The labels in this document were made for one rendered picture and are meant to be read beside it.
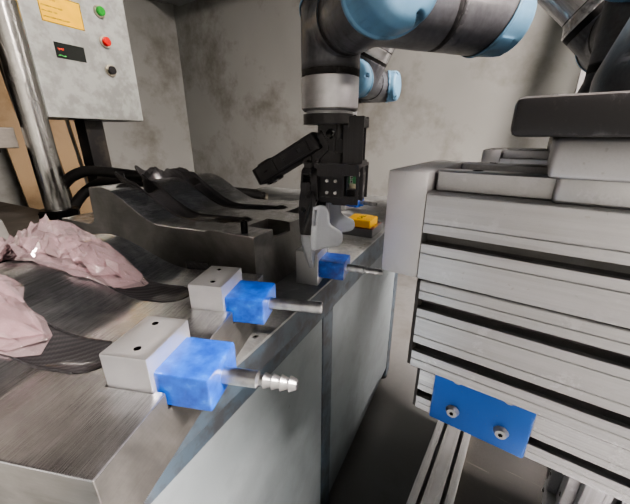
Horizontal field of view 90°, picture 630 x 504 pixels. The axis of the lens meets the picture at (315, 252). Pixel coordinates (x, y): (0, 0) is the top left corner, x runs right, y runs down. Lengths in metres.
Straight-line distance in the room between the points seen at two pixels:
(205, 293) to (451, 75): 2.45
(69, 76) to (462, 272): 1.21
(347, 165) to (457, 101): 2.20
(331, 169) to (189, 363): 0.29
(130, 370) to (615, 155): 0.33
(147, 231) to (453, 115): 2.28
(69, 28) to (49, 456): 1.21
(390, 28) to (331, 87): 0.11
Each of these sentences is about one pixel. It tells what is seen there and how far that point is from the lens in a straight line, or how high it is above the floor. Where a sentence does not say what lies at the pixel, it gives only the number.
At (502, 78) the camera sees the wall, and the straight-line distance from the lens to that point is 2.57.
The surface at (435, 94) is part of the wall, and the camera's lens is 2.64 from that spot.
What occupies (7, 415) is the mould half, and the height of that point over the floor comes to 0.85.
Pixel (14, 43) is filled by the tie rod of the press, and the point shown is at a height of 1.22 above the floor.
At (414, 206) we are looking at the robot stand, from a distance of 0.27.
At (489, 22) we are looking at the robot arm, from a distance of 0.44.
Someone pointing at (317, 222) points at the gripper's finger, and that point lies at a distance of 0.45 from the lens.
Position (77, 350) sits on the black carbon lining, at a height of 0.85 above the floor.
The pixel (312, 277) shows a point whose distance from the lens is 0.49.
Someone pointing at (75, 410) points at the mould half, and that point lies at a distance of 0.27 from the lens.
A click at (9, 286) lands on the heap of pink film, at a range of 0.37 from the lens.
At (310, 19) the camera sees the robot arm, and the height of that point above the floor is 1.14.
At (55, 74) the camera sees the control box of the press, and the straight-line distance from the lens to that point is 1.28.
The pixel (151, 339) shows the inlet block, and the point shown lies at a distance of 0.26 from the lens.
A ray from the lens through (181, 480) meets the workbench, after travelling 0.46.
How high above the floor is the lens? 1.02
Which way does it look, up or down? 20 degrees down
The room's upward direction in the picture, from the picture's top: straight up
